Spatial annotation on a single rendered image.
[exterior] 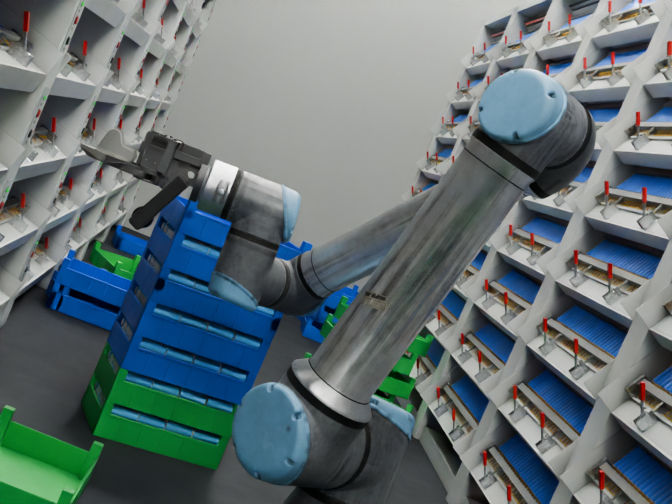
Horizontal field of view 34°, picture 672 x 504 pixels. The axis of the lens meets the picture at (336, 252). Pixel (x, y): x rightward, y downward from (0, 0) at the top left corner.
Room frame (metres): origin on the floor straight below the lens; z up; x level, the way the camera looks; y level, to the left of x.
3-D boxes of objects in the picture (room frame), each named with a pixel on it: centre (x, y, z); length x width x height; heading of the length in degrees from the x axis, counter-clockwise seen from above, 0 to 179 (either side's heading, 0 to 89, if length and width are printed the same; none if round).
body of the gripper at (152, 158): (1.85, 0.31, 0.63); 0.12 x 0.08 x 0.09; 97
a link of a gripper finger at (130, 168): (1.82, 0.37, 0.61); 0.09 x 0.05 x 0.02; 97
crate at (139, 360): (2.48, 0.23, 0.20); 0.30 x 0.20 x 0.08; 114
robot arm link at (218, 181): (1.86, 0.23, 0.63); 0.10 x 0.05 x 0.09; 7
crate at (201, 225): (2.48, 0.23, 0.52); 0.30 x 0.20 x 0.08; 114
